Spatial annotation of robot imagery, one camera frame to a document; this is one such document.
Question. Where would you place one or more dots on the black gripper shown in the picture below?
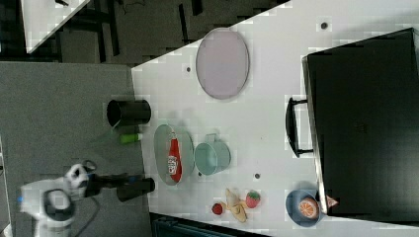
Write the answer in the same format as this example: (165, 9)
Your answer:
(96, 183)

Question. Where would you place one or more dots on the red plush ketchup bottle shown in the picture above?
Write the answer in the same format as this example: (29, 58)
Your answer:
(174, 159)

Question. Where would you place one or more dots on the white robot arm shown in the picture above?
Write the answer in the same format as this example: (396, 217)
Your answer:
(52, 202)

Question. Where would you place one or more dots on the black cylindrical container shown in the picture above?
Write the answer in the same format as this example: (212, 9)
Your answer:
(136, 189)

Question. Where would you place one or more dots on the green slotted spatula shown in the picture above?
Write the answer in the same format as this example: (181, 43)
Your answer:
(121, 138)

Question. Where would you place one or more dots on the black round container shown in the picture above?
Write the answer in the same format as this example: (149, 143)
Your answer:
(124, 113)

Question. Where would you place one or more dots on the teal metal cup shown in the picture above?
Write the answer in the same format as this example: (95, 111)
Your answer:
(212, 156)

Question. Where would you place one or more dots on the small plush strawberry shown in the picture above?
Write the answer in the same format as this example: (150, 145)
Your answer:
(217, 209)

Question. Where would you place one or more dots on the plush peeled banana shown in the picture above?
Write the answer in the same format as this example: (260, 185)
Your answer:
(234, 205)

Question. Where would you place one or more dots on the large plush strawberry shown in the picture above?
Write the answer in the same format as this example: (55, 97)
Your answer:
(252, 199)

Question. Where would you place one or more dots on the grey round plate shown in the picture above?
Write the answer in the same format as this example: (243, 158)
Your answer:
(222, 63)

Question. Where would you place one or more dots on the blue bowl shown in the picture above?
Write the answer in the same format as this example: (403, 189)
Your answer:
(294, 202)

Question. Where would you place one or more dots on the orange slice toy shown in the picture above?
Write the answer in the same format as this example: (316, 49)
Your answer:
(309, 208)

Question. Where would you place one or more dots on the silver toaster oven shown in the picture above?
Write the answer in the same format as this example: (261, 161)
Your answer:
(362, 100)

